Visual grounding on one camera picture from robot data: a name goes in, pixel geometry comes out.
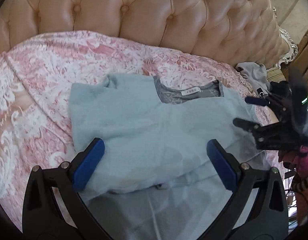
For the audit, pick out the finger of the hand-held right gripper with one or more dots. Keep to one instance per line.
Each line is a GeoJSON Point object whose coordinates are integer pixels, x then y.
{"type": "Point", "coordinates": [256, 101]}
{"type": "Point", "coordinates": [247, 125]}

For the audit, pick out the light blue shirt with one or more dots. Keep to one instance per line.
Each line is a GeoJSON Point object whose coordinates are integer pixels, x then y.
{"type": "Point", "coordinates": [149, 125]}

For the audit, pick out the grey garment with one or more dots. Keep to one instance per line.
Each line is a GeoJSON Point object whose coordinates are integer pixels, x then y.
{"type": "Point", "coordinates": [253, 76]}

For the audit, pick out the pink floral blanket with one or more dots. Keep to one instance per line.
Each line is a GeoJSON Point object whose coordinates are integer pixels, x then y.
{"type": "Point", "coordinates": [44, 80]}

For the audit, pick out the person's right hand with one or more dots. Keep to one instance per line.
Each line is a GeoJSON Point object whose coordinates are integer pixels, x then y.
{"type": "Point", "coordinates": [306, 160]}

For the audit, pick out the beige tufted leather sofa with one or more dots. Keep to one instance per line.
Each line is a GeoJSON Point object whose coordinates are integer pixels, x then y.
{"type": "Point", "coordinates": [144, 12]}

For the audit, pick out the striped beige cushion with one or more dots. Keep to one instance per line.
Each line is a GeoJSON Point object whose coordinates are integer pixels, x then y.
{"type": "Point", "coordinates": [275, 73]}

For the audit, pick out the brown patterned curtain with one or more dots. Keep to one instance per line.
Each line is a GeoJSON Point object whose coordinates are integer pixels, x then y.
{"type": "Point", "coordinates": [306, 52]}

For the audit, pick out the person's right forearm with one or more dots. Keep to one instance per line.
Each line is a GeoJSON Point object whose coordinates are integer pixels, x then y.
{"type": "Point", "coordinates": [303, 195]}

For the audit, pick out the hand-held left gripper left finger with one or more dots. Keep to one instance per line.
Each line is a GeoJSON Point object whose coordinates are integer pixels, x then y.
{"type": "Point", "coordinates": [90, 165]}

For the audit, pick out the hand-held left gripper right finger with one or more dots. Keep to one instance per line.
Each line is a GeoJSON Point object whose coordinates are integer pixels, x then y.
{"type": "Point", "coordinates": [221, 166]}

